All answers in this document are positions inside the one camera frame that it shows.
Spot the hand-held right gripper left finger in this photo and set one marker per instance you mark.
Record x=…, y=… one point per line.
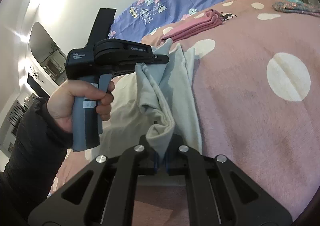
x=156, y=163

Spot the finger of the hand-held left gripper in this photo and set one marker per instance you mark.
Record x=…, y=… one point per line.
x=157, y=58

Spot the person's left hand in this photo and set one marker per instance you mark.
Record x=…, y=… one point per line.
x=62, y=101

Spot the arched wall mirror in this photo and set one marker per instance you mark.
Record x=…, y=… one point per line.
x=47, y=51

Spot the pink dotted deer-print blanket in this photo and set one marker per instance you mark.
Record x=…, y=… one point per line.
x=250, y=121

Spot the person's left forearm black sleeve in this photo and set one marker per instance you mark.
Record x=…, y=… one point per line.
x=30, y=146

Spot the teal floral folded cloth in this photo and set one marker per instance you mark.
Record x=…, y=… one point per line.
x=295, y=7

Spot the light blue small garment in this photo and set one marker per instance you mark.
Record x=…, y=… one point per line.
x=175, y=86

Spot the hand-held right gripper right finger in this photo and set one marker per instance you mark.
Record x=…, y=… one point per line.
x=167, y=163

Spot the pink folded cloth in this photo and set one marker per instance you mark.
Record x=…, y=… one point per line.
x=195, y=25

